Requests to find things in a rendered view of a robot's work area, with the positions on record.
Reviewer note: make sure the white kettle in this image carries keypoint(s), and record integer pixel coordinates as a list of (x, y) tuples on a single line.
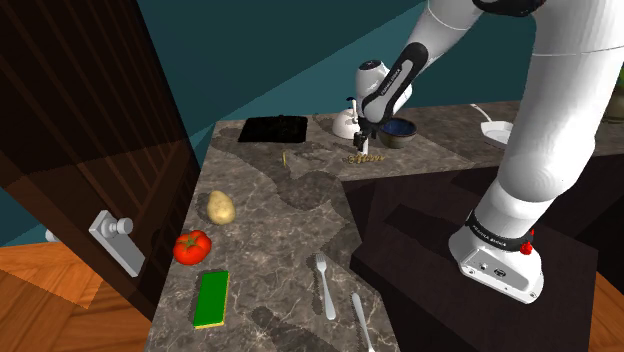
[(343, 126)]

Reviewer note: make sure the silver knife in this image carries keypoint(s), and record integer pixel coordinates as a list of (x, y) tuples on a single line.
[(362, 319)]

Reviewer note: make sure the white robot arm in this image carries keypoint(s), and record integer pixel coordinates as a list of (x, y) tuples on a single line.
[(560, 122)]

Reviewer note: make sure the green and yellow sponge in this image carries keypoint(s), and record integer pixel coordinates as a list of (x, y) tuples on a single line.
[(211, 299)]

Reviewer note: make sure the potato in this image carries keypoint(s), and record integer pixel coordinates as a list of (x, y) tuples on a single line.
[(221, 208)]

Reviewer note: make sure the red tomato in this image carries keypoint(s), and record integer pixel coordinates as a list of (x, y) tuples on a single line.
[(191, 247)]

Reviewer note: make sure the dark blue bowl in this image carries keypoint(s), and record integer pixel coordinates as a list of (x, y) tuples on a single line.
[(398, 134)]

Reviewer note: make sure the black flat tray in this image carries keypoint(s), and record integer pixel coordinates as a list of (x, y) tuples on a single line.
[(273, 129)]

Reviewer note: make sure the small gold metal object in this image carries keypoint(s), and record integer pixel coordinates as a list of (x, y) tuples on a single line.
[(366, 158)]

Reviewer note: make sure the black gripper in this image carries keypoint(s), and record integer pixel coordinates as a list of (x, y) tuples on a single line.
[(365, 134)]

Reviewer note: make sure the dark robot stand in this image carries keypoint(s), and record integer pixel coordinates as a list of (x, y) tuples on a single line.
[(438, 302)]

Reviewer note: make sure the dark brown wooden door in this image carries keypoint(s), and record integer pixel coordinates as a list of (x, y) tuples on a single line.
[(83, 107)]

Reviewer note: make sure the silver fork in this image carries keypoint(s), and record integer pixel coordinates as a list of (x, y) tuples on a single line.
[(325, 292)]

